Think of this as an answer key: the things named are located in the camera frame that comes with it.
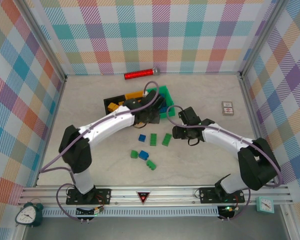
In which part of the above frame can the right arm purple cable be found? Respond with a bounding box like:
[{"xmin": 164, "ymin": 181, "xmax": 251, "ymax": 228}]
[{"xmin": 166, "ymin": 106, "xmax": 283, "ymax": 222}]

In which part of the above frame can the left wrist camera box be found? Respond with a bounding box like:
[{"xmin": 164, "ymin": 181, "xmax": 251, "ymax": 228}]
[{"xmin": 143, "ymin": 89, "xmax": 169, "ymax": 111}]

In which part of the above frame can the white slotted cable duct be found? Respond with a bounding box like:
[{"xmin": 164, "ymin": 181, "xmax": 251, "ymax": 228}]
[{"xmin": 42, "ymin": 206, "xmax": 220, "ymax": 218}]

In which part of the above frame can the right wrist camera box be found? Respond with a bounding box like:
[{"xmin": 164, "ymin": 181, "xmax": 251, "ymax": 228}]
[{"xmin": 177, "ymin": 106, "xmax": 201, "ymax": 126}]

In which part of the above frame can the green plastic bin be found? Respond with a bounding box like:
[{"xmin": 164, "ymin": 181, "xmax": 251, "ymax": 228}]
[{"xmin": 146, "ymin": 85, "xmax": 177, "ymax": 119}]

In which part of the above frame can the small controller board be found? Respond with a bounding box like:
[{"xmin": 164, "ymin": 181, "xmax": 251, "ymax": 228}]
[
  {"xmin": 76, "ymin": 206, "xmax": 105, "ymax": 217},
  {"xmin": 217, "ymin": 205, "xmax": 237, "ymax": 219}
]

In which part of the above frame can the playing card box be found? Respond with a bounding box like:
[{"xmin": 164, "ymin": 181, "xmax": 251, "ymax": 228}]
[{"xmin": 221, "ymin": 101, "xmax": 235, "ymax": 117}]

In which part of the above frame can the red glitter tube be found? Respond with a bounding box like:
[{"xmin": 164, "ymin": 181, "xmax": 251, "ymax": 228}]
[{"xmin": 124, "ymin": 67, "xmax": 161, "ymax": 81}]

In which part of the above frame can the dark green alarm clock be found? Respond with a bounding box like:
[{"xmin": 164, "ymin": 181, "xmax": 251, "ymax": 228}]
[{"xmin": 14, "ymin": 198, "xmax": 44, "ymax": 228}]

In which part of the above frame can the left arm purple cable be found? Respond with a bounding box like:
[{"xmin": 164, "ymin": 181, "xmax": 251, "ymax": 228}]
[{"xmin": 39, "ymin": 81, "xmax": 163, "ymax": 222}]

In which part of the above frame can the yellow plastic bin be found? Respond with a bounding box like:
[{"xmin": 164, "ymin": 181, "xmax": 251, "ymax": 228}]
[{"xmin": 125, "ymin": 90, "xmax": 145, "ymax": 101}]

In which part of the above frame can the black triangle badge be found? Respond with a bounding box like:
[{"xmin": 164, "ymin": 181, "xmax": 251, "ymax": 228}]
[{"xmin": 136, "ymin": 191, "xmax": 152, "ymax": 205}]

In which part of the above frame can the mint square clock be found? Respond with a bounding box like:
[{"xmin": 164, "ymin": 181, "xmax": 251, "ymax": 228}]
[{"xmin": 255, "ymin": 196, "xmax": 275, "ymax": 214}]

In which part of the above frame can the black plastic bin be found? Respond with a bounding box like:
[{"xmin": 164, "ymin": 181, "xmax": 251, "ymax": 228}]
[{"xmin": 103, "ymin": 94, "xmax": 131, "ymax": 116}]

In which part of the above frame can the aluminium frame post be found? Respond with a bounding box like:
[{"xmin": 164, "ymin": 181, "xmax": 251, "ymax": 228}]
[
  {"xmin": 18, "ymin": 0, "xmax": 68, "ymax": 82},
  {"xmin": 238, "ymin": 0, "xmax": 291, "ymax": 78}
]

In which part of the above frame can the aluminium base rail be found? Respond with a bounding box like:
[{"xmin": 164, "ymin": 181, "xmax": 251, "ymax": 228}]
[{"xmin": 18, "ymin": 186, "xmax": 292, "ymax": 207}]

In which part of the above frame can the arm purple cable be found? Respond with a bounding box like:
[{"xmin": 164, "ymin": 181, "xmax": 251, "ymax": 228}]
[
  {"xmin": 166, "ymin": 106, "xmax": 283, "ymax": 222},
  {"xmin": 39, "ymin": 81, "xmax": 163, "ymax": 222}
]

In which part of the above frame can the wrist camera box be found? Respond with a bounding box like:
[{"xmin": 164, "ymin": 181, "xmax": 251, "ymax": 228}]
[
  {"xmin": 177, "ymin": 106, "xmax": 201, "ymax": 126},
  {"xmin": 143, "ymin": 89, "xmax": 169, "ymax": 111}
]

